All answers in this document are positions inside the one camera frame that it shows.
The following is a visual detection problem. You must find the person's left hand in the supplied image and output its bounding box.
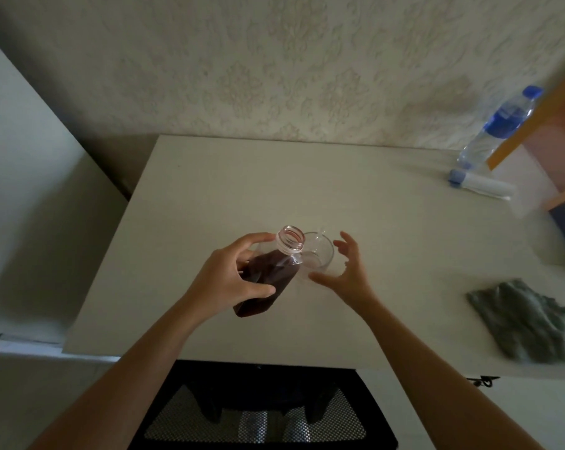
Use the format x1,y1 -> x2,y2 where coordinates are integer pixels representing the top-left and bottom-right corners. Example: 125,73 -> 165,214
183,232 -> 277,325

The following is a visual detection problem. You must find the person's right hand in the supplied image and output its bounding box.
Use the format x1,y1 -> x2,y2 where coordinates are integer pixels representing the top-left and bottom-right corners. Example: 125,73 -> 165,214
308,231 -> 382,316

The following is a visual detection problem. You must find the clear bottle with dark liquid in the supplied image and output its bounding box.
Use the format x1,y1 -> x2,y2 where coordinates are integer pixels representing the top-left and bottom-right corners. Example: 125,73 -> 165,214
233,225 -> 306,319

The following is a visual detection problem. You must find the person's left forearm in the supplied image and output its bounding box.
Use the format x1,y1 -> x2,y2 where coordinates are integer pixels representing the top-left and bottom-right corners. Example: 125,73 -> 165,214
27,297 -> 209,450

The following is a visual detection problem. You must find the person's right forearm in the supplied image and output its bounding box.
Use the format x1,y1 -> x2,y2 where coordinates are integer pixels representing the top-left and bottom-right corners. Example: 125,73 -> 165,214
357,295 -> 548,450

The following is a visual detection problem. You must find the clear glass cup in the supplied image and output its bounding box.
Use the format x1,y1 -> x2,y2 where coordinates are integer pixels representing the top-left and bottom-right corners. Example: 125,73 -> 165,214
297,230 -> 335,283

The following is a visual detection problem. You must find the black mesh chair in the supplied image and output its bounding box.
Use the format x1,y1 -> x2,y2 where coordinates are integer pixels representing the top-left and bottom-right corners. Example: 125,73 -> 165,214
127,360 -> 399,450

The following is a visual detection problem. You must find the white tube with blue cap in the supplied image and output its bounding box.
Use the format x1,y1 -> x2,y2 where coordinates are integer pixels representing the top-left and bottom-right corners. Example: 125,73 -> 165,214
448,168 -> 518,201

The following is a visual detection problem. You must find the grey-green cloth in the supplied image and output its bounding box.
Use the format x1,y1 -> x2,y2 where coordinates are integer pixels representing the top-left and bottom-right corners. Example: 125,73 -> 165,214
466,278 -> 565,366

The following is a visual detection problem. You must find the clear water bottle blue cap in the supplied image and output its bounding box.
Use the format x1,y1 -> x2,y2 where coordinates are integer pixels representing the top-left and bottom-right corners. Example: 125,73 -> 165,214
456,85 -> 544,172

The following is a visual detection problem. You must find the white cabinet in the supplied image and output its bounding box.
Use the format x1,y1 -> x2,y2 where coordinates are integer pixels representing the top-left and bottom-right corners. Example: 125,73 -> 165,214
0,27 -> 129,346

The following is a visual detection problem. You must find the orange wooden shelf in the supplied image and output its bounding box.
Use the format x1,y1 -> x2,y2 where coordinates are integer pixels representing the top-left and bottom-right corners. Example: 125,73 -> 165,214
486,61 -> 565,212

